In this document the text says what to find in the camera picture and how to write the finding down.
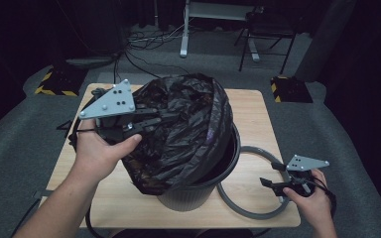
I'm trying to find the person's left hand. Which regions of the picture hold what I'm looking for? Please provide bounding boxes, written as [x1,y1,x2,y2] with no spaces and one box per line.
[73,118,144,183]

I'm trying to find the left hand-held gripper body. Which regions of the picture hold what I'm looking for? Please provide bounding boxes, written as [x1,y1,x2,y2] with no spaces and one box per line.
[78,78,140,146]

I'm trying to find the left hand-held gripper cable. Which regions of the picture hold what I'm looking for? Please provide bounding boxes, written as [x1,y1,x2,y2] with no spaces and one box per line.
[66,86,109,238]

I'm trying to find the grey ribbed trash bin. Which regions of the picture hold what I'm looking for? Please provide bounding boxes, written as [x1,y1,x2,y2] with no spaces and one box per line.
[156,123,242,213]

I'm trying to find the grey bin rim ring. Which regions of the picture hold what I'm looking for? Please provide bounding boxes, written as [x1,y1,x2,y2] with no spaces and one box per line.
[215,145,293,221]

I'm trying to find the black yellow striped base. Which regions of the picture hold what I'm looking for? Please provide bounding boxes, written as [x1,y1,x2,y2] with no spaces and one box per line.
[34,66,89,97]
[270,75,315,104]

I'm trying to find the black floor cable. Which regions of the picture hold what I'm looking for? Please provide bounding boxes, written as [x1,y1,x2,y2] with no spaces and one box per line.
[113,49,192,84]

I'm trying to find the hand-held gripper cable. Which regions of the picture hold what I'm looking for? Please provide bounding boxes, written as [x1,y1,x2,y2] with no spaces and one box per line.
[311,176,338,216]
[66,86,109,238]

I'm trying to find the bundle of floor cables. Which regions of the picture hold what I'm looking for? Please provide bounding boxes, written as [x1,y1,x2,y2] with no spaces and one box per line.
[126,23,188,52]

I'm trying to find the black plastic trash bag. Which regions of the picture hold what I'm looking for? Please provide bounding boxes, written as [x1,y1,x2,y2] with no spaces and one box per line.
[120,72,235,196]

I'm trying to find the grey flat floor plate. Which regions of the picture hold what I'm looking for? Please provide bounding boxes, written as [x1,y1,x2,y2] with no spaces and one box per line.
[64,55,119,70]

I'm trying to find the black folding chair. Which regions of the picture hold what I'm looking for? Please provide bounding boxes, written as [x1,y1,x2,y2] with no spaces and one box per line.
[233,5,298,75]

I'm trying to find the grey column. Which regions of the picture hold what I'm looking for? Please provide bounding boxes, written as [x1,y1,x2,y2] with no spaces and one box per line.
[294,0,358,83]

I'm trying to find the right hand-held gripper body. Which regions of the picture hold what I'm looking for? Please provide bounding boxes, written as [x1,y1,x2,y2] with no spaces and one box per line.
[285,154,330,196]

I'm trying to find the white desk frame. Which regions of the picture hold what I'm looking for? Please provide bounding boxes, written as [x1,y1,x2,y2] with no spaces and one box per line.
[179,0,261,63]

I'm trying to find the right hand-held gripper cable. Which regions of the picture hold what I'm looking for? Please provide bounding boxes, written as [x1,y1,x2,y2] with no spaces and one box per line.
[311,176,338,216]

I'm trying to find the person's right hand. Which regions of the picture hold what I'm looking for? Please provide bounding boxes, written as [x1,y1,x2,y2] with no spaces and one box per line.
[282,169,335,229]

